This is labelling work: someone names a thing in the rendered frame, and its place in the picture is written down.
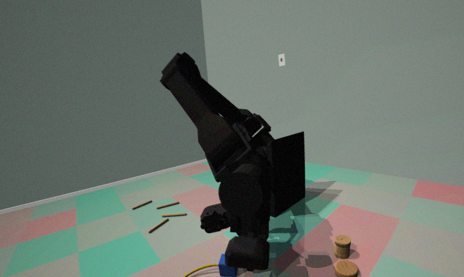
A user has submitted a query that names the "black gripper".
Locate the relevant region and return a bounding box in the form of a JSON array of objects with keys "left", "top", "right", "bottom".
[{"left": 225, "top": 194, "right": 271, "bottom": 272}]

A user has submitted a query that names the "blue rounded block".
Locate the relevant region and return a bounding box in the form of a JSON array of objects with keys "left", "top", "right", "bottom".
[{"left": 218, "top": 253, "right": 237, "bottom": 277}]

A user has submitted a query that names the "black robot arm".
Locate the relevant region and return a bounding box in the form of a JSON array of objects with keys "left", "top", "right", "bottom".
[{"left": 160, "top": 52, "right": 274, "bottom": 233}]

